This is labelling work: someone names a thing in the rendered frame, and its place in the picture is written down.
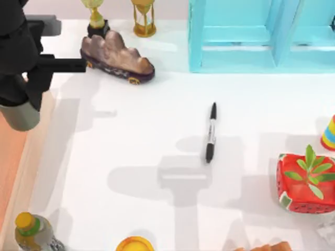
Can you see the brown rock toy car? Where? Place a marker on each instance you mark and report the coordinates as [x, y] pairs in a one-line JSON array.
[[115, 56]]

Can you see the black marker pen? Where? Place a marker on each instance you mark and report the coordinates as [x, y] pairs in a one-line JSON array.
[[211, 130]]

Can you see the red watermelon plant pot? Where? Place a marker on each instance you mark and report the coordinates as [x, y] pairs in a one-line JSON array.
[[303, 188]]

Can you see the shallow salmon-coloured box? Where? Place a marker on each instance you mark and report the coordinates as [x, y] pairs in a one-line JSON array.
[[13, 162]]

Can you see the gold trophy with black base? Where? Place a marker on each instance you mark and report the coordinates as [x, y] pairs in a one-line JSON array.
[[95, 18]]

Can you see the clear bottle with yellow cap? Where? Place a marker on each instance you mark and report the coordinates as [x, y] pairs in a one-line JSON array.
[[34, 235]]

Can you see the light blue rack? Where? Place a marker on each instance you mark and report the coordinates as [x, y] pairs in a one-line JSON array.
[[235, 56]]

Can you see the stack of coloured rings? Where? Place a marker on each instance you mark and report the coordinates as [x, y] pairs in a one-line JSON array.
[[329, 136]]

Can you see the yellow round cup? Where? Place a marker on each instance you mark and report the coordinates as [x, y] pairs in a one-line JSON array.
[[134, 244]]

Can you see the gold hourglass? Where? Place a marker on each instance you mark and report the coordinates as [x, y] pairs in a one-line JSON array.
[[143, 21]]

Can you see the brown bread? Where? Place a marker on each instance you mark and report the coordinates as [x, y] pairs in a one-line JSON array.
[[264, 247]]

